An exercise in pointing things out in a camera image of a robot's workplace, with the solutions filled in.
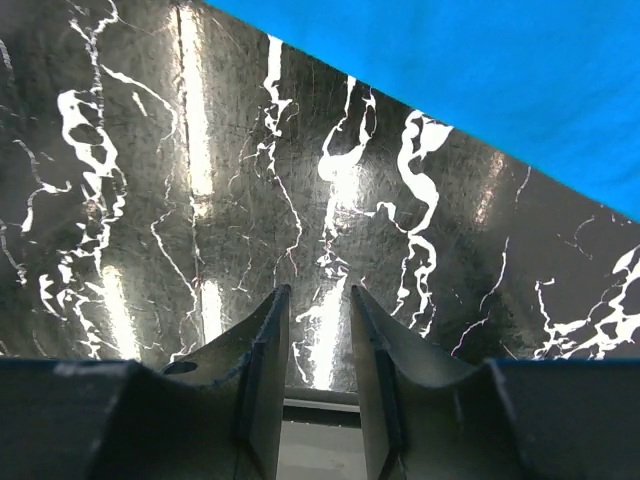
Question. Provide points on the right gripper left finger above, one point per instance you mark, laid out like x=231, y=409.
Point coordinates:
x=214, y=414

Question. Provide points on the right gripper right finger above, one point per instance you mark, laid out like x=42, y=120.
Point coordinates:
x=427, y=415

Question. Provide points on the blue t-shirt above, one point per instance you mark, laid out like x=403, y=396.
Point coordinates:
x=552, y=83

